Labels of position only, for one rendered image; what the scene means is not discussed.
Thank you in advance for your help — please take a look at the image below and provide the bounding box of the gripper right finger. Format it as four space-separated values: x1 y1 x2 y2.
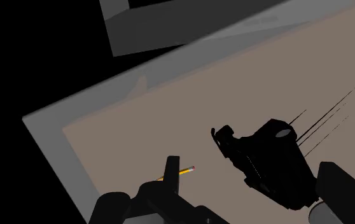
308 161 355 224

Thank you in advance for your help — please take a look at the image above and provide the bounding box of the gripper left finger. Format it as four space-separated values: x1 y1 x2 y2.
88 155 230 224

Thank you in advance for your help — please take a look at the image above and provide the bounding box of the yellow pencil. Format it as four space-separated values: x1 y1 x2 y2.
155 165 196 182

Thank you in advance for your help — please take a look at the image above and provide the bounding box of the black angular device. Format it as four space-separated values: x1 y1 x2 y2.
210 85 355 211

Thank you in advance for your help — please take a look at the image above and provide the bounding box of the grey desk with brown top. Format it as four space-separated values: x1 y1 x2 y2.
22 0 355 224

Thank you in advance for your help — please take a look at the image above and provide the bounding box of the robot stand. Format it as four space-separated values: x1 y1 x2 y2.
99 0 290 57

